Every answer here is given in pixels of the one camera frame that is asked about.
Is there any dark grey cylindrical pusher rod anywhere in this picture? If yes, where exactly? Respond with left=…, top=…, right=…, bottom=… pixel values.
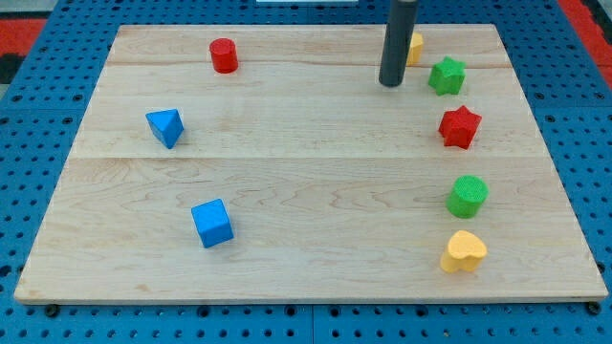
left=379, top=0, right=419, bottom=87

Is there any yellow heart block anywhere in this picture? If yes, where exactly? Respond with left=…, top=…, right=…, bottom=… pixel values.
left=440, top=230, right=488, bottom=273

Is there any yellow block behind rod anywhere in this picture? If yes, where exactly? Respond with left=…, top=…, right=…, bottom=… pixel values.
left=406, top=32, right=424, bottom=66

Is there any green star block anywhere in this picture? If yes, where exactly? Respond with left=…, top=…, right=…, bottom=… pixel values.
left=427, top=56, right=466, bottom=96

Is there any red star block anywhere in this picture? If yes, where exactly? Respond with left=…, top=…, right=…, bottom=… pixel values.
left=438, top=105, right=482, bottom=150

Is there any red cylinder block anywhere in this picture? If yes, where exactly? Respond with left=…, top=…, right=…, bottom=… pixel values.
left=209, top=37, right=239, bottom=74

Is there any green cylinder block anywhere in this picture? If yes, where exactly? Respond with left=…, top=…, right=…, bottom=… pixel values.
left=446, top=175, right=489, bottom=219

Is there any light wooden board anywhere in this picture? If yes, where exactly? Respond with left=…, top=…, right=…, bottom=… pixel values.
left=14, top=24, right=608, bottom=305

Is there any blue triangular prism block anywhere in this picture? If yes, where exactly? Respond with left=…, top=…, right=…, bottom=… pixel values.
left=145, top=109, right=184, bottom=149

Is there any blue cube block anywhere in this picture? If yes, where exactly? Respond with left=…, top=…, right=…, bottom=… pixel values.
left=191, top=199, right=234, bottom=248

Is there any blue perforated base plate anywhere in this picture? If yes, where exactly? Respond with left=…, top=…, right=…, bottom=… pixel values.
left=1, top=1, right=611, bottom=343

